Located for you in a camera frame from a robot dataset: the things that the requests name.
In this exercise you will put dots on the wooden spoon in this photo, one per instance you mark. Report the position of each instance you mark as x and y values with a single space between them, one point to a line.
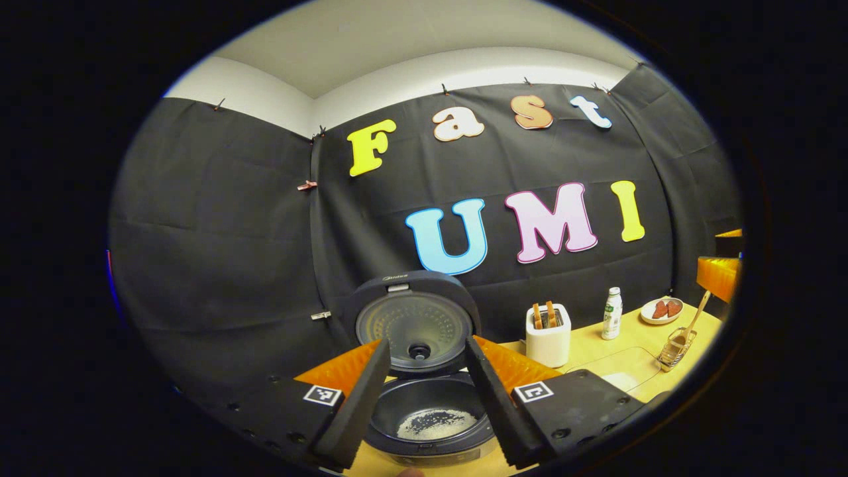
699 311

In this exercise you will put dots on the black backdrop cloth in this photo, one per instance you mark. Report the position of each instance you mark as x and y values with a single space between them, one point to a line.
232 232

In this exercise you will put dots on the white milk bottle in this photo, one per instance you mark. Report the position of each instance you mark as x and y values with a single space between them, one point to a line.
611 318

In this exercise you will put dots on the toasted bread slice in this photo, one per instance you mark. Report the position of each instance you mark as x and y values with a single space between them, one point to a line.
550 314
537 317

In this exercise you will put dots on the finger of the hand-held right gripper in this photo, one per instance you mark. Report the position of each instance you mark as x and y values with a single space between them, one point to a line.
730 242
719 275

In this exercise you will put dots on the white round plate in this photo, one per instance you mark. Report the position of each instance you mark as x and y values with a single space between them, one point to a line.
661 319

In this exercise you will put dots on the copper cloth clip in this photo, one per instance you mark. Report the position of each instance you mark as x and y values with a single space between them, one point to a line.
307 185

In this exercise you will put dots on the clear box of rice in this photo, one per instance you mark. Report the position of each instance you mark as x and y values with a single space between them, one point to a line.
616 371

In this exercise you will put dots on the red meat slice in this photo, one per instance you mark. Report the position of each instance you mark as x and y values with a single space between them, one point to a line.
674 307
660 310

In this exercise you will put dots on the silver cloth clip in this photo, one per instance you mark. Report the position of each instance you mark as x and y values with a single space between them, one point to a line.
320 315

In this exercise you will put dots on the dark grey rice cooker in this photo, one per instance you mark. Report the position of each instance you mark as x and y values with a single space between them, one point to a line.
424 318

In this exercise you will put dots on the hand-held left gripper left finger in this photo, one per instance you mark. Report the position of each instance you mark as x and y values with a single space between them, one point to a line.
361 404

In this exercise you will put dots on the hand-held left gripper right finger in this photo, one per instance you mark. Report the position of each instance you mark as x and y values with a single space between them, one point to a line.
493 404

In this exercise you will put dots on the white toaster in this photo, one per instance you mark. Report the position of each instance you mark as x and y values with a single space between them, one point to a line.
548 344

